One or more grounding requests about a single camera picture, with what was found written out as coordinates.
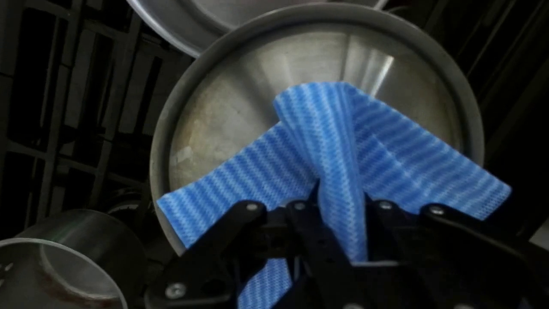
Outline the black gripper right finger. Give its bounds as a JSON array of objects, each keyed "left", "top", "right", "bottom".
[{"left": 364, "top": 196, "right": 549, "bottom": 309}]

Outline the black wire dish rack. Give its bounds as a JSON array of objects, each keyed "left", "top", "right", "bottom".
[{"left": 0, "top": 0, "right": 549, "bottom": 309}]

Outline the large steel pot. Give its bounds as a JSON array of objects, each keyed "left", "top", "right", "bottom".
[{"left": 150, "top": 2, "right": 488, "bottom": 254}]

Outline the large silver pot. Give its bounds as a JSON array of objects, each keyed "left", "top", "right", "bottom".
[{"left": 126, "top": 0, "right": 392, "bottom": 58}]

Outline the blue fabric cloth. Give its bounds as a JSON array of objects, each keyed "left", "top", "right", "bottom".
[{"left": 157, "top": 81, "right": 513, "bottom": 309}]

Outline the small silver saucepan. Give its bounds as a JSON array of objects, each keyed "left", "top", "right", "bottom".
[{"left": 0, "top": 208, "right": 148, "bottom": 309}]

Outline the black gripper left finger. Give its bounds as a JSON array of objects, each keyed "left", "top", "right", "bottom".
[{"left": 145, "top": 180, "right": 369, "bottom": 309}]

